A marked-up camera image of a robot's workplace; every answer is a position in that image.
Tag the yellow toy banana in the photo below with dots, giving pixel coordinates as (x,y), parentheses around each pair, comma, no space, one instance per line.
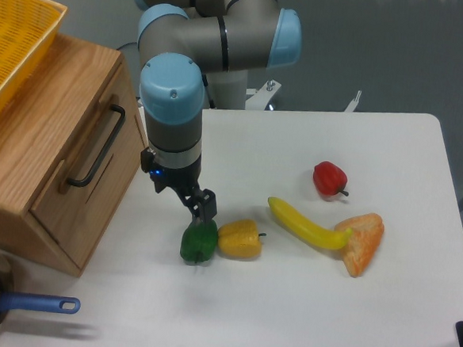
(302,227)

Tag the wooden top drawer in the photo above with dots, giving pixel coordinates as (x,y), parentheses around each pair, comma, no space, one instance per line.
(86,188)

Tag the wooden drawer cabinet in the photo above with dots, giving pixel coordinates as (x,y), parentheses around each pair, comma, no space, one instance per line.
(36,132)

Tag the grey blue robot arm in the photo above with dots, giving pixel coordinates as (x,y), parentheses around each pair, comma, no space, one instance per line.
(180,42)

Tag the yellow toy bell pepper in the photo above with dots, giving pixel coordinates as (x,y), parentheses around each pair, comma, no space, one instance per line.
(240,239)

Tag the red toy bell pepper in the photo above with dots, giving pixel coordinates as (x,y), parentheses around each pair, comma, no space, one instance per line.
(329,179)

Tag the yellow plastic basket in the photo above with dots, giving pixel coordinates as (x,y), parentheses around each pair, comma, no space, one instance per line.
(27,30)

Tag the green toy bell pepper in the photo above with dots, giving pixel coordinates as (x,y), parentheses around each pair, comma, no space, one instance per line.
(199,242)

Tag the orange toy fruit slice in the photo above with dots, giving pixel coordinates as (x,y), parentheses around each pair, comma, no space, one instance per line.
(367,233)

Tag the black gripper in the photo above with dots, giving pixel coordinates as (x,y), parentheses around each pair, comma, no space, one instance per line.
(184,181)

